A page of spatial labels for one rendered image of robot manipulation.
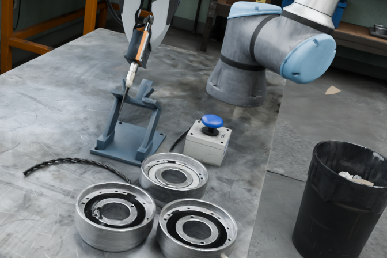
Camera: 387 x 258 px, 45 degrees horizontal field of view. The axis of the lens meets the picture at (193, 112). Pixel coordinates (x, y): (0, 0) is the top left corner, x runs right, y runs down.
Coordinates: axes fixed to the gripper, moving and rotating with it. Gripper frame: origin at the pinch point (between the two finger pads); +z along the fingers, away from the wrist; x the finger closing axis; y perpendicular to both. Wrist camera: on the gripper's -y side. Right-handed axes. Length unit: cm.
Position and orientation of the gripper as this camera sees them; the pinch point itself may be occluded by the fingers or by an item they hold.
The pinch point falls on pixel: (141, 42)
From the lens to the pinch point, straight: 75.2
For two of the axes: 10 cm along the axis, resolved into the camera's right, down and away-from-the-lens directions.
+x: -9.6, -2.6, 1.3
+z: -1.8, 8.9, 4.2
